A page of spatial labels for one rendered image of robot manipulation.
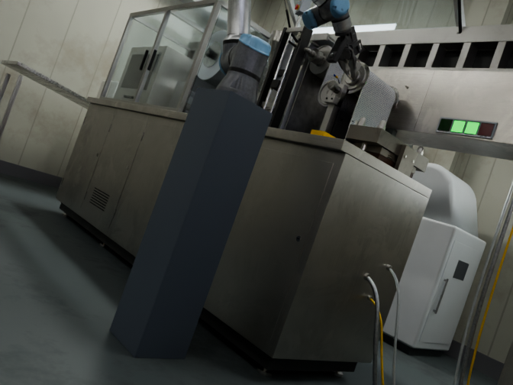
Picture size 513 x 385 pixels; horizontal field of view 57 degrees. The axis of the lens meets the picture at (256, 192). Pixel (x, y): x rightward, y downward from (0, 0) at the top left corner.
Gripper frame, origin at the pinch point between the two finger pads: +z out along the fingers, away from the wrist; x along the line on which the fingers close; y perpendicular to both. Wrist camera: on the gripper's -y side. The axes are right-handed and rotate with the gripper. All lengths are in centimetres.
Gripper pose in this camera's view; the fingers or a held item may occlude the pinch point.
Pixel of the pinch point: (350, 77)
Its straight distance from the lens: 212.1
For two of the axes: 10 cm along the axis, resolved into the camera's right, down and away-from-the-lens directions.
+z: 3.2, 8.1, 4.9
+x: -6.2, -2.1, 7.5
